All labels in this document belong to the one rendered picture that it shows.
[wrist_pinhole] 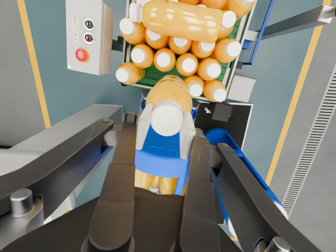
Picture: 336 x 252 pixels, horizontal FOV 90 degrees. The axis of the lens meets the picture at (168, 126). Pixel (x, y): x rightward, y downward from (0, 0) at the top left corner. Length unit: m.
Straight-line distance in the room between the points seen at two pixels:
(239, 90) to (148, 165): 0.55
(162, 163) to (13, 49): 1.94
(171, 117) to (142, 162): 0.33
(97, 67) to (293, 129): 1.94
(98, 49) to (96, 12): 0.09
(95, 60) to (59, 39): 1.37
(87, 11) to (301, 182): 2.51
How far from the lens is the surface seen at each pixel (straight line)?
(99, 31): 0.59
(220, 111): 0.69
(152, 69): 0.75
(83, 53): 0.59
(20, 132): 2.46
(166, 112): 0.19
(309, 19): 0.70
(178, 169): 0.51
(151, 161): 0.49
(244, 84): 0.85
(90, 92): 1.86
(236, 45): 0.55
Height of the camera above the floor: 1.64
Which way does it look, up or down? 69 degrees down
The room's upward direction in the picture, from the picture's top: 174 degrees counter-clockwise
